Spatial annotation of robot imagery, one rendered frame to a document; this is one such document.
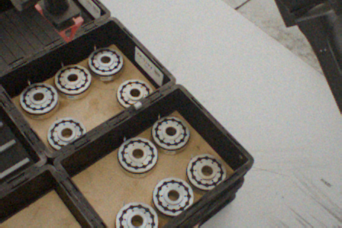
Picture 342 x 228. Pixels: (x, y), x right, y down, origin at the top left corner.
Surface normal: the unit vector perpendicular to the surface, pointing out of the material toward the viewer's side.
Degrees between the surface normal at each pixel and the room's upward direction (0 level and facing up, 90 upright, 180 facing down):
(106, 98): 0
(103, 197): 0
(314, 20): 87
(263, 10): 0
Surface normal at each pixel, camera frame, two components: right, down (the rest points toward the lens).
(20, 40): 0.09, -0.56
